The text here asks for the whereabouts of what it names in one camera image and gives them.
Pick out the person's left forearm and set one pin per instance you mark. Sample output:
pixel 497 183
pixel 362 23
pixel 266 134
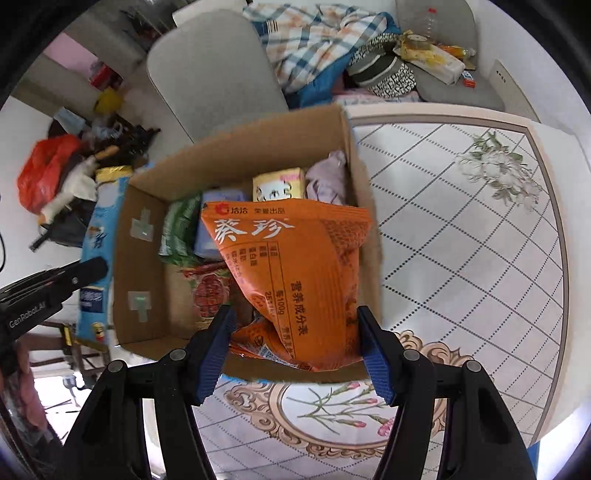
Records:
pixel 25 392

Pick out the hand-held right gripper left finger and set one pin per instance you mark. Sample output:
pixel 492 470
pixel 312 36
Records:
pixel 214 355

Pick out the yellow bag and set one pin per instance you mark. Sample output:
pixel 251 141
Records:
pixel 108 100

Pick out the white goose plush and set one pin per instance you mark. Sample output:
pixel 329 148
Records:
pixel 74 187

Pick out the black stroller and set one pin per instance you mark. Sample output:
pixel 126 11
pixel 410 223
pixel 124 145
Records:
pixel 69 226

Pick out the red bedding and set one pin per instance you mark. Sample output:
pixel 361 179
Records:
pixel 101 76

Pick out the small red box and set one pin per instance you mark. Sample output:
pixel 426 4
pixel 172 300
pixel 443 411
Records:
pixel 469 78

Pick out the plaid blanket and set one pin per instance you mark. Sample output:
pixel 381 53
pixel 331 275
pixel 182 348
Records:
pixel 314 41

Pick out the striped black white bag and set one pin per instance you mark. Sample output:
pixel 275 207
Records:
pixel 383 74

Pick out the yellow tissue pack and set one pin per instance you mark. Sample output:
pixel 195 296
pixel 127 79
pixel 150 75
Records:
pixel 277 184

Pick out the light blue face mask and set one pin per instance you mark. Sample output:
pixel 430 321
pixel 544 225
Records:
pixel 69 120

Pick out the pink cloth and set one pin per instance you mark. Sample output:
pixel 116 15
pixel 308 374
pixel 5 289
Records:
pixel 364 97

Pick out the green snack packet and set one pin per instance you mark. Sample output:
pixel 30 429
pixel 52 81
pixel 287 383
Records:
pixel 178 226

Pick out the white chair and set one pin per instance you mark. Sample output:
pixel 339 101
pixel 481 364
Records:
pixel 189 18

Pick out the clear plastic bottle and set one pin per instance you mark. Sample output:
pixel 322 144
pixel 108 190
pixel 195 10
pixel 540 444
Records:
pixel 430 25

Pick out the orange plastic bag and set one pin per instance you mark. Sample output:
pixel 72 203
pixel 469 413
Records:
pixel 41 175

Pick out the white board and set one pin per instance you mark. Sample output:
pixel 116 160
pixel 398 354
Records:
pixel 512 87

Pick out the yellow white package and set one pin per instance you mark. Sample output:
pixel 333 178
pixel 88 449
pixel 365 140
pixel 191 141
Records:
pixel 438 64

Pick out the red snack packet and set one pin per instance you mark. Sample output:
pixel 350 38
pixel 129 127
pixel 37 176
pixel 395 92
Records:
pixel 207 290

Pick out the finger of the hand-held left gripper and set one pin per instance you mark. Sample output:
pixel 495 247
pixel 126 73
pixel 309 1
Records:
pixel 83 272

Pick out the blue cloth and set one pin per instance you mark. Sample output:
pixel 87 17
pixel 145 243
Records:
pixel 314 92

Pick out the blue printed cardboard box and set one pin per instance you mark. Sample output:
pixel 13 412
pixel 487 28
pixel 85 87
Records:
pixel 258 138

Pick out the orange snack packet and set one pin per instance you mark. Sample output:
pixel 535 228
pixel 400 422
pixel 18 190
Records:
pixel 286 258

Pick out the tape roll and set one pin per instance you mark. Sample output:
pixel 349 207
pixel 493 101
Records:
pixel 408 39

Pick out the grey cushioned chair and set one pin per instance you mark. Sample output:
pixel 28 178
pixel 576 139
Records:
pixel 452 92

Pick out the lilac packet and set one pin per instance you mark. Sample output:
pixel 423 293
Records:
pixel 325 177

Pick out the light blue tissue pack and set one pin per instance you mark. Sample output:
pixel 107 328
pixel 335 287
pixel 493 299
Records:
pixel 205 235

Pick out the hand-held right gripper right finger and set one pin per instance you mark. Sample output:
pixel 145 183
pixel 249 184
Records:
pixel 376 355

